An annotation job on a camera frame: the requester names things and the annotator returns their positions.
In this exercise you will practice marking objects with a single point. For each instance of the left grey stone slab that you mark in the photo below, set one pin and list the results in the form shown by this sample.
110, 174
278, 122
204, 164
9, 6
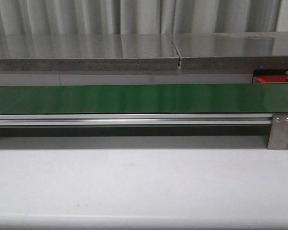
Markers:
87, 52

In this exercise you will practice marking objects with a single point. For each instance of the grey stone slab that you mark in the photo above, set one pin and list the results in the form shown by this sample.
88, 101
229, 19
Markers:
229, 51
87, 52

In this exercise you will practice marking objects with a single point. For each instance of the green conveyor belt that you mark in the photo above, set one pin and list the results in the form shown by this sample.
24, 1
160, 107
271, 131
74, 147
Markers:
153, 99

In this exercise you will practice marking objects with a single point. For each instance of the red plastic bin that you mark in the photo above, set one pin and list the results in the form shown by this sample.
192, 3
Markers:
270, 79

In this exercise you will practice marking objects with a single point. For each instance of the right grey stone slab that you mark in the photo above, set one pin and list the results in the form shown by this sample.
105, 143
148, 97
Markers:
229, 51

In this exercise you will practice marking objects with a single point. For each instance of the grey pleated curtain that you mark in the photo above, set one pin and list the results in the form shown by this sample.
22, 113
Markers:
137, 16

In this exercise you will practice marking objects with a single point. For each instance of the steel conveyor support bracket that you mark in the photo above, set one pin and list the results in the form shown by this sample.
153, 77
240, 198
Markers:
278, 138

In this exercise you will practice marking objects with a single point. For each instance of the aluminium conveyor side rail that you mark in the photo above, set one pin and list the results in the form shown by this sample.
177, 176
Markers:
135, 119

